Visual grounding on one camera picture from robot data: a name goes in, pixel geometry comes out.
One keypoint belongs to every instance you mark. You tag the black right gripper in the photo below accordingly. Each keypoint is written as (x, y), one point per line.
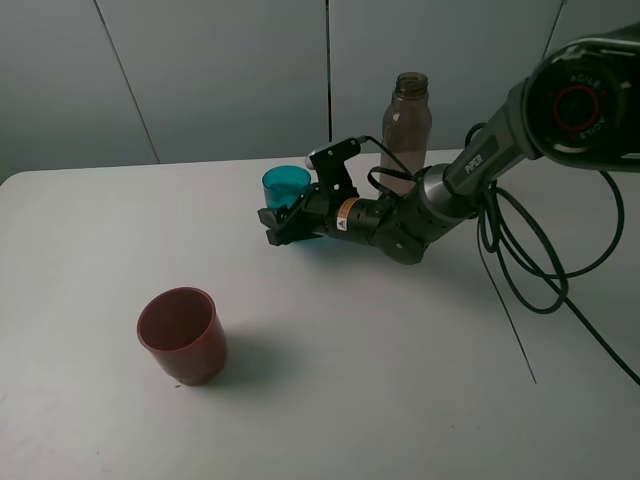
(341, 216)

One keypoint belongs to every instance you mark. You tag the teal translucent plastic cup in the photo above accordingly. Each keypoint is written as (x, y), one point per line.
(285, 185)

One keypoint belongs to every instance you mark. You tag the grey translucent plastic bottle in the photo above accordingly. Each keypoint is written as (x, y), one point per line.
(407, 121)

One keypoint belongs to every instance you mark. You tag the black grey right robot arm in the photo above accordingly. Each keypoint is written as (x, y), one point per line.
(579, 108)

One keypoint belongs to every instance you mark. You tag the red plastic cup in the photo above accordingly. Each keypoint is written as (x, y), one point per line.
(182, 331)

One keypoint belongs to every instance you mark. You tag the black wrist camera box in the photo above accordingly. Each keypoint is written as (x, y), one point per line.
(328, 163)

